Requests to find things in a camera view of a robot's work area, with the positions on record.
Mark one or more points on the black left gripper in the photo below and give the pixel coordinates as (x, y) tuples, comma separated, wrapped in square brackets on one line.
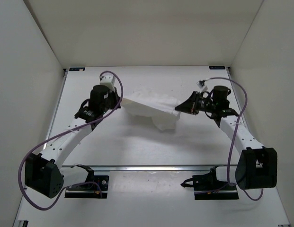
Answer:
[(117, 98)]

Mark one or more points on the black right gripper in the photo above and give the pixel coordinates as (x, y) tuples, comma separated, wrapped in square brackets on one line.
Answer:
[(189, 105)]

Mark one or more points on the white pleated skirt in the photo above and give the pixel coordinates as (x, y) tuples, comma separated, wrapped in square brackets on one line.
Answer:
[(159, 107)]

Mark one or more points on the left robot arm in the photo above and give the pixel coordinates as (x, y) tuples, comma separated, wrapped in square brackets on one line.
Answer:
[(43, 172)]

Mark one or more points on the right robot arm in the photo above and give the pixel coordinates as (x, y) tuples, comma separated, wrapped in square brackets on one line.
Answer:
[(257, 165)]

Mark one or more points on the right blue corner label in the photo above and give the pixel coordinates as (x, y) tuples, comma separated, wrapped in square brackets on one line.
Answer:
[(216, 67)]

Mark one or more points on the blue corner label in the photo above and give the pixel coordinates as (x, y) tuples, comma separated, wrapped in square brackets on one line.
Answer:
[(216, 67), (76, 68)]

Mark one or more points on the left blue corner label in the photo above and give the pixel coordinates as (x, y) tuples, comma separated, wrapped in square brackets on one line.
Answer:
[(76, 68)]

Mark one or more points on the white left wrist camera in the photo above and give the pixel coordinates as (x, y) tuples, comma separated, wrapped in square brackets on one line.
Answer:
[(108, 80)]

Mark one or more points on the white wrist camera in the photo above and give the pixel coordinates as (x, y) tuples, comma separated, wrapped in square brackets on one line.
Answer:
[(202, 86), (108, 80)]

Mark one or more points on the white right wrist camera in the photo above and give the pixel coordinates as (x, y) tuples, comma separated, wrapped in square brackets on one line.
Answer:
[(202, 86)]

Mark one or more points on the aluminium table rail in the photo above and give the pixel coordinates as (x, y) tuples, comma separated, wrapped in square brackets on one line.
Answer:
[(151, 168)]

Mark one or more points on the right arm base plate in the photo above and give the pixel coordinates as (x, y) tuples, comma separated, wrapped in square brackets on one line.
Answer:
[(207, 187)]

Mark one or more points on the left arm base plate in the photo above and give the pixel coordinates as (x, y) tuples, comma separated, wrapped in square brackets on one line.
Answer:
[(96, 188)]

